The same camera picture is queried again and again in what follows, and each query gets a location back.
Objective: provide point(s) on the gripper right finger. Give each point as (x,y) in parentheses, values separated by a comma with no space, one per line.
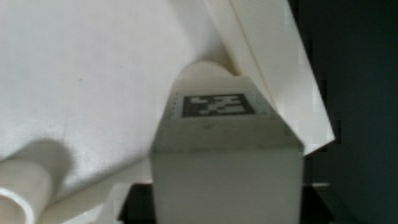
(324,209)

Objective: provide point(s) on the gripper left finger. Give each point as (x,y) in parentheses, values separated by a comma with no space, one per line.
(128,207)

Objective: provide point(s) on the white square tabletop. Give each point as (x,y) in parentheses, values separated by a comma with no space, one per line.
(93,53)

